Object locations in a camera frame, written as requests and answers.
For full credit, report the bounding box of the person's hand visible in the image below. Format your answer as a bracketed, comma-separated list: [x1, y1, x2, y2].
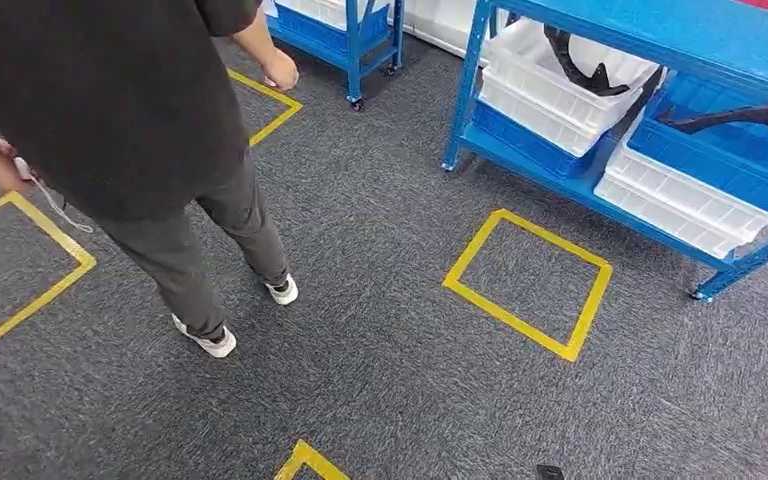
[261, 49, 301, 93]
[0, 137, 35, 195]

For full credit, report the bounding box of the white controller with strap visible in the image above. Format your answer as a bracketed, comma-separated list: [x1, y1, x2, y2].
[12, 156, 95, 235]

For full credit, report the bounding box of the blue plastic crate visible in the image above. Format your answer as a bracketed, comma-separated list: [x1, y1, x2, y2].
[471, 99, 603, 181]
[273, 3, 392, 58]
[627, 69, 768, 217]

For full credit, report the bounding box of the small blue metal shelf rack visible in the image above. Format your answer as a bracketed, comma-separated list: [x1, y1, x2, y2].
[264, 0, 406, 113]

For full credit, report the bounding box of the person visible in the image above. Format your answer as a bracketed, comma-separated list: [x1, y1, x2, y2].
[0, 0, 304, 360]

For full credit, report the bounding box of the black curved part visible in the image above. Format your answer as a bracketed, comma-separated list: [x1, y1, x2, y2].
[612, 64, 668, 142]
[542, 24, 632, 99]
[655, 103, 768, 136]

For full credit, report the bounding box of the large blue metal shelf rack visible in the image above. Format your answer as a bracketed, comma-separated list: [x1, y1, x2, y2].
[441, 0, 768, 305]

